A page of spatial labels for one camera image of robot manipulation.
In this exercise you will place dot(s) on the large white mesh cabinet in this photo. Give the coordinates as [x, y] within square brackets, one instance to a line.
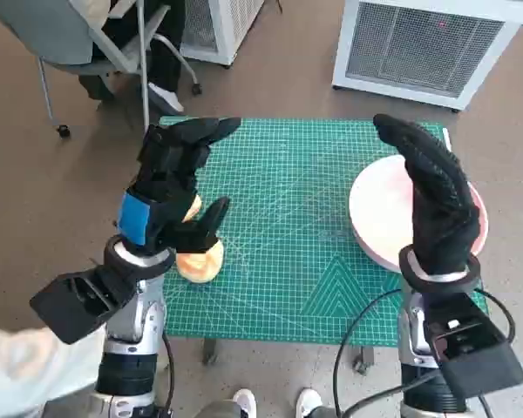
[418, 43]

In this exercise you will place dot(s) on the long orange toy bread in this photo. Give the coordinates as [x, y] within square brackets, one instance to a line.
[193, 208]

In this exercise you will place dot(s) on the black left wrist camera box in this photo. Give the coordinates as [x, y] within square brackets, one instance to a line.
[78, 305]

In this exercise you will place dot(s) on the black table leg caster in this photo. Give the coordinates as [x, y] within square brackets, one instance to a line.
[364, 359]
[210, 350]

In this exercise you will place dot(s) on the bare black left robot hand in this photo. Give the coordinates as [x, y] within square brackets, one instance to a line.
[165, 187]

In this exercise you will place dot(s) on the pink bowl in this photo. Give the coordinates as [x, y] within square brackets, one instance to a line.
[379, 209]

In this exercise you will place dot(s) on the pale blurred cloth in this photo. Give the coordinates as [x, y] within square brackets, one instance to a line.
[26, 370]

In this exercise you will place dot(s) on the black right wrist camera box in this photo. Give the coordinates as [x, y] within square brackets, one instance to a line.
[475, 370]

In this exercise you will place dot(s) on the round toy bread bun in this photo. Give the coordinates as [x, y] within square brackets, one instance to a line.
[198, 270]

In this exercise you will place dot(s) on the person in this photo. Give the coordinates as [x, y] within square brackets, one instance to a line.
[165, 56]
[246, 400]

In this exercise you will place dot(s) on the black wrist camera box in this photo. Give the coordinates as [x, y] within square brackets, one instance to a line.
[78, 305]
[475, 370]

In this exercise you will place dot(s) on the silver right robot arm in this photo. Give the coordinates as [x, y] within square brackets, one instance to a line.
[412, 331]

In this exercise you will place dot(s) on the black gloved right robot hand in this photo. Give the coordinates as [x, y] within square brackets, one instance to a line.
[440, 209]

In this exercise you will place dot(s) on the green cutting mat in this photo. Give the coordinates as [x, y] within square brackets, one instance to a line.
[287, 217]

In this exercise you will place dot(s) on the grey office chair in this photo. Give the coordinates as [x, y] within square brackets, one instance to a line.
[35, 35]

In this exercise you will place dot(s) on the small white mesh cabinet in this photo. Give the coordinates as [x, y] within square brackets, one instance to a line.
[226, 26]

